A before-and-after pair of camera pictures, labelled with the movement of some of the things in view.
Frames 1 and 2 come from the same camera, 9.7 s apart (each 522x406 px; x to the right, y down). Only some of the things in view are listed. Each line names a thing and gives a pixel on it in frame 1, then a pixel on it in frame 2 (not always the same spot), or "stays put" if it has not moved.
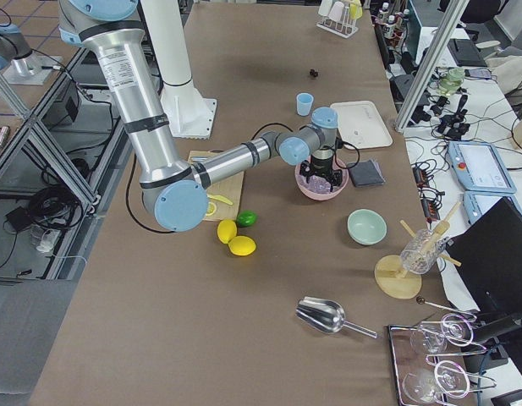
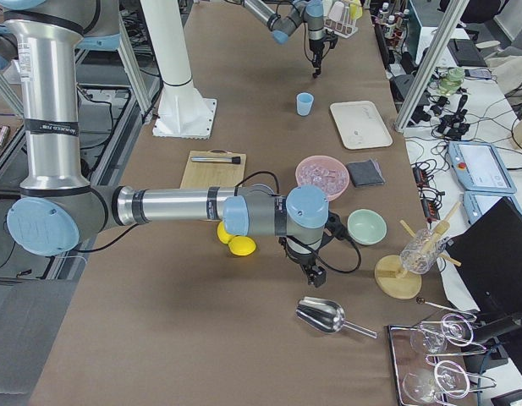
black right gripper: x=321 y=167 -> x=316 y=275
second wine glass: x=447 y=376 stays put
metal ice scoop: x=326 y=316 stays put
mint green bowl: x=366 y=227 stays put
